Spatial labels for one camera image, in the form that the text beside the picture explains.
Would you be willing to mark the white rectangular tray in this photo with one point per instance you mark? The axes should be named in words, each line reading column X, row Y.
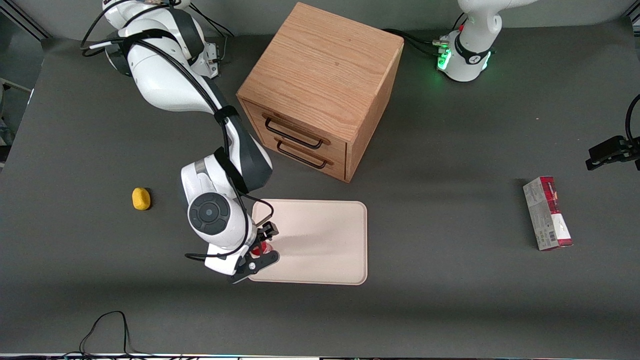
column 320, row 240

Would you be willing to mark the red soda can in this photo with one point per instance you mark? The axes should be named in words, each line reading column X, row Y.
column 260, row 249

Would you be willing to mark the wooden two-drawer cabinet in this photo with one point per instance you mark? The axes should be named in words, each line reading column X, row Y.
column 325, row 65

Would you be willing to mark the yellow lemon toy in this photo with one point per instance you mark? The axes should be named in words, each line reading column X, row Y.
column 141, row 199

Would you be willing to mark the red and white carton box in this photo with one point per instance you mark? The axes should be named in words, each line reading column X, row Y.
column 547, row 215

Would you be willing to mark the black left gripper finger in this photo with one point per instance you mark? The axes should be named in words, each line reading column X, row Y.
column 607, row 150

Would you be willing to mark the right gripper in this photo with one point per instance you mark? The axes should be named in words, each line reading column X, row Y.
column 266, row 233

